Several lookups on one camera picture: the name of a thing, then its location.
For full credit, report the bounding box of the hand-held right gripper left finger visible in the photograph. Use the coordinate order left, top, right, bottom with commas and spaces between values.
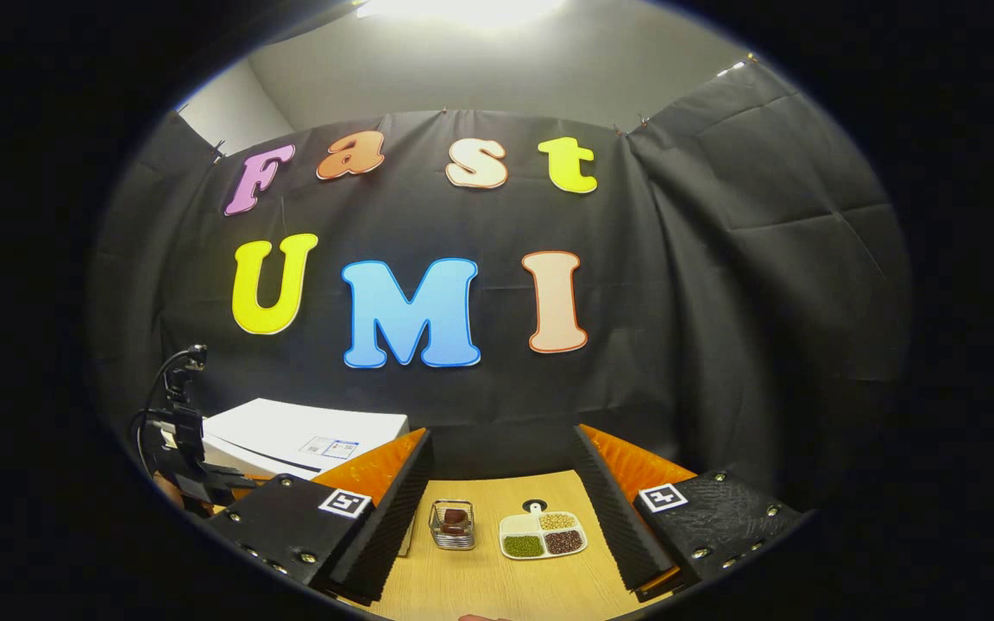
204, 429, 435, 605

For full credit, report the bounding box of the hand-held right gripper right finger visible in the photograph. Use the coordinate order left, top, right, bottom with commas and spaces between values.
570, 424, 804, 602

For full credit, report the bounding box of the white microwave oven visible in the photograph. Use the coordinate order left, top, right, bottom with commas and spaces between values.
202, 398, 417, 557

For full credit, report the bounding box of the white divided dish of beans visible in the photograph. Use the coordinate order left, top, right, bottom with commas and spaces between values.
499, 502, 588, 561

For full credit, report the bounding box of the black backdrop cloth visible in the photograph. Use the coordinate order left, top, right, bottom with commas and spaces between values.
87, 60, 912, 518

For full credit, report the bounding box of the large ceiling light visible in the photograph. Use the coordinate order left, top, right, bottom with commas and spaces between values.
357, 0, 567, 27

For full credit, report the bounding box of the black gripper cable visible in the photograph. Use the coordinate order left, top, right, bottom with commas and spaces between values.
135, 348, 192, 454

